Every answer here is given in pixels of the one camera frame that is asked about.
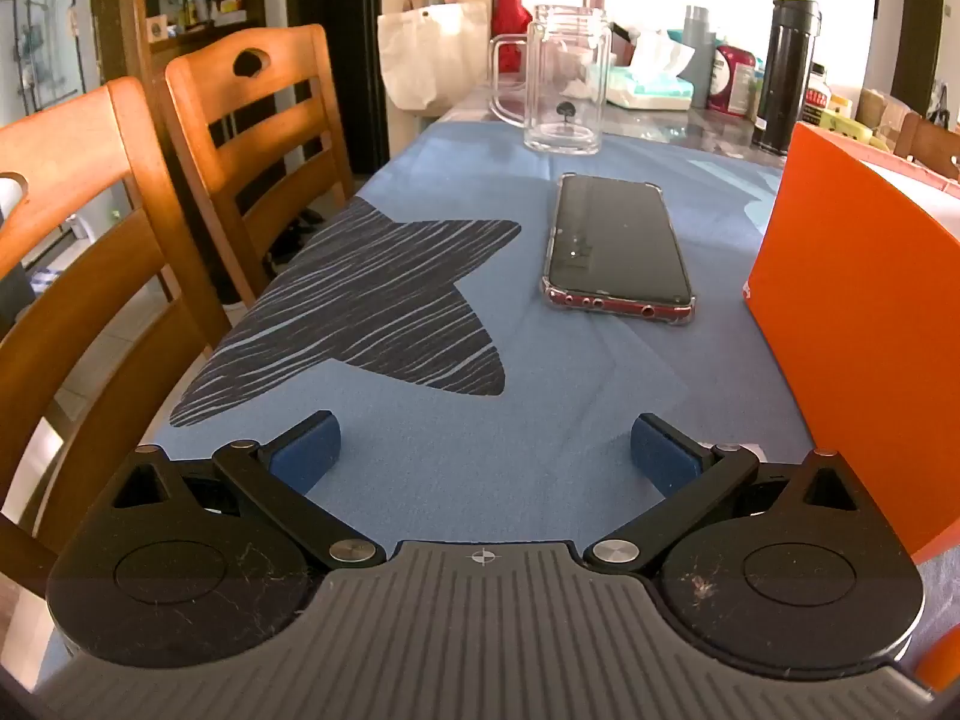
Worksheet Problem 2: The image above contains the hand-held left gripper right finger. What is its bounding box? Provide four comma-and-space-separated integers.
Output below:
583, 412, 865, 575

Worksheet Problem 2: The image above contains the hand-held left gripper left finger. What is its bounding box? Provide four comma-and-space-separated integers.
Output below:
111, 410, 389, 572

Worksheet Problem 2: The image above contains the orange cardboard box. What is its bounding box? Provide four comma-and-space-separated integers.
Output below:
739, 121, 960, 691

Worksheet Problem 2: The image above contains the blue star-print tablecloth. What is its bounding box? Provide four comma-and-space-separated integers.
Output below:
41, 118, 960, 691

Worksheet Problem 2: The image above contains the black smartphone in clear case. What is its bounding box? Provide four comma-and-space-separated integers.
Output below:
541, 172, 697, 328

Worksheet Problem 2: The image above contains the wooden chair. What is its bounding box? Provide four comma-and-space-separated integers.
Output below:
896, 112, 960, 182
0, 77, 235, 605
163, 24, 356, 310

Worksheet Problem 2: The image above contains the teal tissue pack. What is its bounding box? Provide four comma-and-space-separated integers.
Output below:
604, 28, 697, 112

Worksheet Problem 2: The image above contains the clear glass mug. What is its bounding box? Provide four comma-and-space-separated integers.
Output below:
489, 4, 610, 156

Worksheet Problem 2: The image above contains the red-label jar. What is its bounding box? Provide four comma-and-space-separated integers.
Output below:
709, 45, 759, 118

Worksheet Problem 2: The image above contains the white red-label bottle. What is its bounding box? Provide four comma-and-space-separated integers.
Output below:
802, 64, 833, 125

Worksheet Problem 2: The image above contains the black thermos bottle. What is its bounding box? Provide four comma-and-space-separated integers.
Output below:
752, 0, 823, 157

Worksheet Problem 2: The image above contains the grey bottle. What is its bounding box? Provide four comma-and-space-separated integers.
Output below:
681, 6, 722, 110

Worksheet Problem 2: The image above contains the white tote bag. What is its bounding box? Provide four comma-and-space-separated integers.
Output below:
376, 2, 491, 116

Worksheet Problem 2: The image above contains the red folded umbrella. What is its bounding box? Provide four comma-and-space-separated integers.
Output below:
492, 0, 535, 73

